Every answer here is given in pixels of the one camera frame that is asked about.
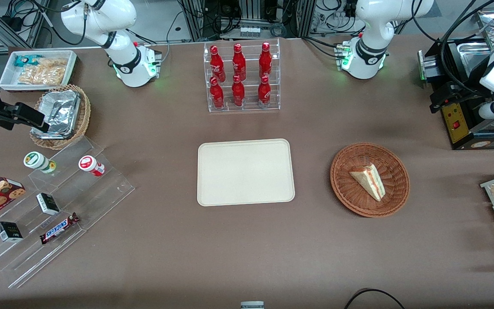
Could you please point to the steel warmer pan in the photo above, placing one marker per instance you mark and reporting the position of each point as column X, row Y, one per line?
column 472, row 53

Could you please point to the beige plastic tray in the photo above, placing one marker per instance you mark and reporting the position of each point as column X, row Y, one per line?
column 245, row 171

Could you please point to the white rectangular bin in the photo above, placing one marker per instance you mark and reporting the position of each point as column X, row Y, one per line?
column 7, row 80

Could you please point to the light wicker basket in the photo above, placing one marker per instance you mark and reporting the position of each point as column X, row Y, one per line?
column 85, row 111

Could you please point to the red soda bottle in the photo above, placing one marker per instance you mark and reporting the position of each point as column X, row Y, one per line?
column 238, row 63
column 264, row 92
column 265, row 61
column 216, row 65
column 216, row 95
column 238, row 93

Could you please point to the clear acrylic bottle rack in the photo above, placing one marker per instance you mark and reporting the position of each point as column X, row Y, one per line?
column 251, row 86

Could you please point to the Snickers chocolate bar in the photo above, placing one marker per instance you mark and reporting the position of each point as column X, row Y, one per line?
column 58, row 228

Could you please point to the green lid cup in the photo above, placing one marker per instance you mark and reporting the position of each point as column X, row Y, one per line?
column 37, row 161

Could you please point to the triangular sandwich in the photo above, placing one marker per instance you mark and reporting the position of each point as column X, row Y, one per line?
column 369, row 180

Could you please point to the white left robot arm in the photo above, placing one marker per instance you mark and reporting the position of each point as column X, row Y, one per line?
column 371, row 25

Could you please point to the brown wicker basket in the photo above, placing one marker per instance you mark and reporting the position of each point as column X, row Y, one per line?
column 350, row 195

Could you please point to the clear bag of crisps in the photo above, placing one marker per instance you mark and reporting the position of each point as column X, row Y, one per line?
column 43, row 75

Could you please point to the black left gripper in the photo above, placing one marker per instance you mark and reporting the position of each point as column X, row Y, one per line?
column 465, row 84

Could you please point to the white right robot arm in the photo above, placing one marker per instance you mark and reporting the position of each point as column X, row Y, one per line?
column 118, row 21

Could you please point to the clear acrylic stepped display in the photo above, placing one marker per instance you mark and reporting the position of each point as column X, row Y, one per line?
column 101, row 201

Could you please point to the black food warmer appliance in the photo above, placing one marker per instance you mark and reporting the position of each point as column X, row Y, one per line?
column 457, row 128

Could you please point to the teal snack packet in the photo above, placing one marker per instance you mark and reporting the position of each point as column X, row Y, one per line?
column 27, row 60

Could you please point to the small grey device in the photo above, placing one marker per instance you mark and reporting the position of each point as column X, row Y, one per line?
column 252, row 305

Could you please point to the red lid cup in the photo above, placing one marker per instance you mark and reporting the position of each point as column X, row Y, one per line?
column 89, row 165

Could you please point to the stacked aluminium foil containers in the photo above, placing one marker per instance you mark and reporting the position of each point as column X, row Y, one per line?
column 60, row 111

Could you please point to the white socket strip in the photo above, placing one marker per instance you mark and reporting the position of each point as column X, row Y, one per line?
column 249, row 31

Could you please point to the small black carton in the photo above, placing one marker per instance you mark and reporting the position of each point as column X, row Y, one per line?
column 9, row 232
column 48, row 204

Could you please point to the aluminium frame profile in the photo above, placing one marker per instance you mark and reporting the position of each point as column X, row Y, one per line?
column 307, row 19
column 193, row 19

